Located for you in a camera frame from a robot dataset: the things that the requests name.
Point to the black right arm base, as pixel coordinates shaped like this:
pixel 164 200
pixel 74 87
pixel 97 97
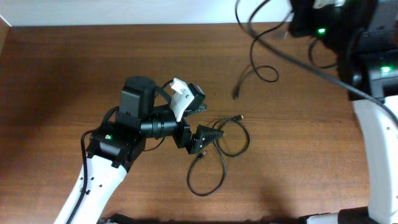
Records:
pixel 345 216

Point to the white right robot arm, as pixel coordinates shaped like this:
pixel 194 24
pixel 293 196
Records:
pixel 361 34

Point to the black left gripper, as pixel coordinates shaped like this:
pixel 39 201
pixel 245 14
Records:
pixel 183 140

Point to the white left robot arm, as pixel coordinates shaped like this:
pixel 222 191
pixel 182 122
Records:
pixel 108 151

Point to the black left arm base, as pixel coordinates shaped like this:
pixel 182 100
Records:
pixel 117 219

